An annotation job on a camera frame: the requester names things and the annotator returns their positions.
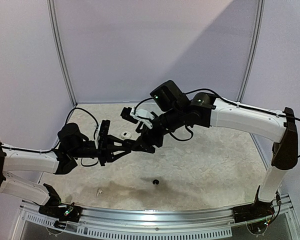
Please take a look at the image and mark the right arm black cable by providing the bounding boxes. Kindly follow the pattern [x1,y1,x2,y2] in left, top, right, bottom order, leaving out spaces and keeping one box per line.
[134,88,300,158]

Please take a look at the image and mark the aluminium front rail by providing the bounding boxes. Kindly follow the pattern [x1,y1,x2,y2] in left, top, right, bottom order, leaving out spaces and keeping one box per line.
[12,194,300,240]

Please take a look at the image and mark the right aluminium corner post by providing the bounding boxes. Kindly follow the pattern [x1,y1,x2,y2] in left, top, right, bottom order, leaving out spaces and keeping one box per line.
[236,0,265,102]

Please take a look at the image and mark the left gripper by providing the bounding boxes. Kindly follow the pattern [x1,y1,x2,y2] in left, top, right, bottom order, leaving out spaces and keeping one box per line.
[69,135,131,167]

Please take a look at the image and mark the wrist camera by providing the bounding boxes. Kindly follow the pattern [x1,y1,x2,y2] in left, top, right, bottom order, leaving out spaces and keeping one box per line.
[120,107,155,129]
[94,119,111,152]

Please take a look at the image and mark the white open charging case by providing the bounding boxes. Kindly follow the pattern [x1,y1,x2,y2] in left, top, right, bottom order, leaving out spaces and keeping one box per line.
[120,131,132,140]

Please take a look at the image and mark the black charging case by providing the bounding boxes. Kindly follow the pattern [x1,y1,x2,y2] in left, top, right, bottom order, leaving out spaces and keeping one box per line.
[122,139,143,152]

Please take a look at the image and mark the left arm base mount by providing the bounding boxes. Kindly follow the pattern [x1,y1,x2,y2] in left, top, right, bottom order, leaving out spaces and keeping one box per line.
[38,183,83,223]

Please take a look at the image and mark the black earbud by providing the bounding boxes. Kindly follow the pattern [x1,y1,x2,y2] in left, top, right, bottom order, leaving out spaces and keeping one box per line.
[152,179,159,185]

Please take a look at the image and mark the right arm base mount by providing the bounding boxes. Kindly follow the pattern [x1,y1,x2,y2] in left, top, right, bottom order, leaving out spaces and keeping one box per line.
[231,197,275,223]

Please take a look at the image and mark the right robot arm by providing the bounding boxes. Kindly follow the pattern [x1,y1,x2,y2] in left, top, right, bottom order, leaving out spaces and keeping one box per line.
[128,80,299,218]

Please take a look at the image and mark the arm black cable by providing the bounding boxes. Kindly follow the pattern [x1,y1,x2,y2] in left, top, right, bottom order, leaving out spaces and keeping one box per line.
[134,88,300,158]
[0,107,102,167]

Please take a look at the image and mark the aluminium corner post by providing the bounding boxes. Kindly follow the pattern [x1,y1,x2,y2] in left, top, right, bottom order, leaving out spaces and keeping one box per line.
[236,0,265,102]
[47,0,78,107]

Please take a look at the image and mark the left aluminium corner post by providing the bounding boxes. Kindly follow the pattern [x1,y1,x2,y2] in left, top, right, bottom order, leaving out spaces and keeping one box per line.
[47,0,78,107]

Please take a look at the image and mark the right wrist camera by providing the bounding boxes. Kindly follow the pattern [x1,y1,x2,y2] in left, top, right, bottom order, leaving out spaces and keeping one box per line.
[120,107,155,129]

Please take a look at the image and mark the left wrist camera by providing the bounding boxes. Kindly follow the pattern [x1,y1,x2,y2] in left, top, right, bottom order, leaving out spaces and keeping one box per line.
[94,119,111,152]

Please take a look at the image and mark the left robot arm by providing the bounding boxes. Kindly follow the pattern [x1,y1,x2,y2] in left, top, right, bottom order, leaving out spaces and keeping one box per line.
[0,120,135,217]

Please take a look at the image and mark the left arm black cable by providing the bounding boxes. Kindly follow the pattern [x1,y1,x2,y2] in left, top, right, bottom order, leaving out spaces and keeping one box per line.
[0,107,102,167]

